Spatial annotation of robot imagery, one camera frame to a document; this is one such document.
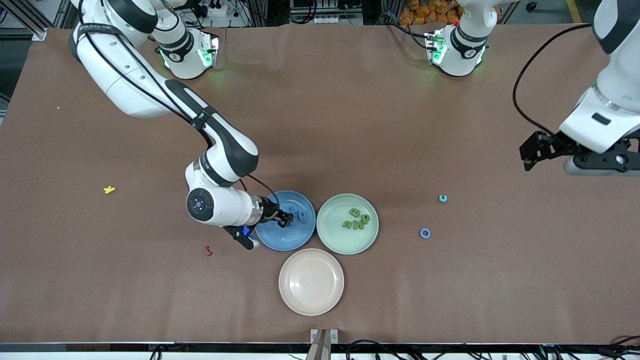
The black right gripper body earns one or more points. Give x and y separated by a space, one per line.
270 211

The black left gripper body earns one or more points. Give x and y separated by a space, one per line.
548 143

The blue foam letter six-shaped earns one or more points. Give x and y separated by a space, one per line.
300 216

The green foam letter B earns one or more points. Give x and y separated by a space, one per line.
355 212

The green foam letter N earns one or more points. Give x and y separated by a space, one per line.
358 225

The green foam letter P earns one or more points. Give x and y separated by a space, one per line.
364 218

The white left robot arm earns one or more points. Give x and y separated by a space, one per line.
620 90

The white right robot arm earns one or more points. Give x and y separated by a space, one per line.
125 75

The blue plate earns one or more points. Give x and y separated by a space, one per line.
285 237

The beige plate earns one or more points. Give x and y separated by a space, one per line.
311 282

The green plate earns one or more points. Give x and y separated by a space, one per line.
347 240

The red foam letter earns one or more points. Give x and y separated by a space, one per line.
207 251

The brown paper table cover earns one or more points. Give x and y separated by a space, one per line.
320 125

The blue foam letter O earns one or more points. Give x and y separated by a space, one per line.
420 233

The yellow foam letter K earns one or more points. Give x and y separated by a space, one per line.
109 189

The orange bags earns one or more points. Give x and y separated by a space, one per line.
425 10

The white power strip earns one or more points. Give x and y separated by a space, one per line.
330 19

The power strip with plugs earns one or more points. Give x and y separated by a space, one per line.
215 11

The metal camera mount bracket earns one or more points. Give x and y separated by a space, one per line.
322 345

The metal table edge rail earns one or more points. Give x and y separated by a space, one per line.
50 356

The aluminium frame post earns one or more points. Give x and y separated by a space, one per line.
39 34

